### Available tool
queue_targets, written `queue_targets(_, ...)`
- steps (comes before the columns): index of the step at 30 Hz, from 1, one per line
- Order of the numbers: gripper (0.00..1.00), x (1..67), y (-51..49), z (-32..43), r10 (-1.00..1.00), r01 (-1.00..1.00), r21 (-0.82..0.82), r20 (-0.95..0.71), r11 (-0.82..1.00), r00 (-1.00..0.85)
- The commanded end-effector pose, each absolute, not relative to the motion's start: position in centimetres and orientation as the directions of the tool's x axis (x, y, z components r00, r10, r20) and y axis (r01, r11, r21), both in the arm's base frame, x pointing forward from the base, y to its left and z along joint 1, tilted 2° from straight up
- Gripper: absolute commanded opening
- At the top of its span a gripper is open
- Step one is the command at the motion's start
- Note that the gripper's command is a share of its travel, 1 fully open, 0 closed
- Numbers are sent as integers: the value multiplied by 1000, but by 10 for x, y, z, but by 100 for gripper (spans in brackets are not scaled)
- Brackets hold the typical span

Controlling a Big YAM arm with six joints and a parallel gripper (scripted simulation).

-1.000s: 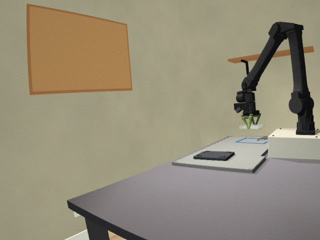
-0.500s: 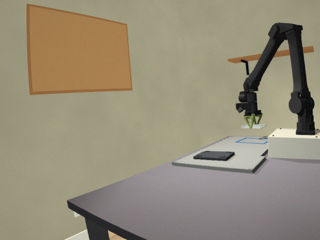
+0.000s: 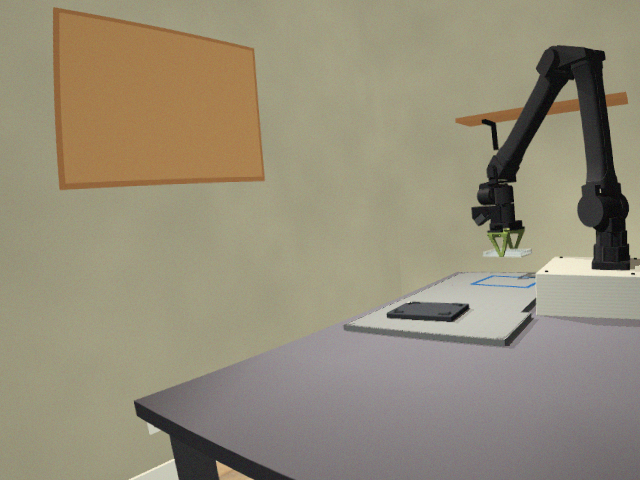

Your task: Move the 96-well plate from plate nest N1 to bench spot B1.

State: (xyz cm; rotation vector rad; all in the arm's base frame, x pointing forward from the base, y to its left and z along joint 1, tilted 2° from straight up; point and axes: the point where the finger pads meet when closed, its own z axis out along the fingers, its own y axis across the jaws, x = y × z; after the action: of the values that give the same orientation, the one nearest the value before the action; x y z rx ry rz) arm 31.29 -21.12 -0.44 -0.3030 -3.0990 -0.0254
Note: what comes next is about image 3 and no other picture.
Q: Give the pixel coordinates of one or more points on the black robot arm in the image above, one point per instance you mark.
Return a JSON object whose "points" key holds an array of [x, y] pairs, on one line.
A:
{"points": [[606, 210]]}

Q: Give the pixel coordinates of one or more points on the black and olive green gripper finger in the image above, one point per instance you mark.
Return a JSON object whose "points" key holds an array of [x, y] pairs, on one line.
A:
{"points": [[520, 234], [505, 237]]}

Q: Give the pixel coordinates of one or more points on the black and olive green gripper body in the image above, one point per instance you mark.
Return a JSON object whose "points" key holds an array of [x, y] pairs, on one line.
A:
{"points": [[507, 218]]}

